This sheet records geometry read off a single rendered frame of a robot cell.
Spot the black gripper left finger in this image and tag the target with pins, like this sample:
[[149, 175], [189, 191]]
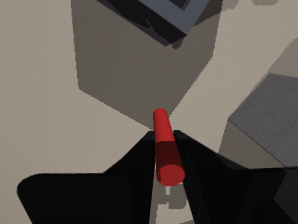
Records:
[[123, 197]]

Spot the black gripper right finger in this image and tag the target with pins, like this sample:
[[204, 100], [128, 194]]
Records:
[[221, 191]]

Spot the red cylinder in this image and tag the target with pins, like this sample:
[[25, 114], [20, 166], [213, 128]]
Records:
[[169, 168]]

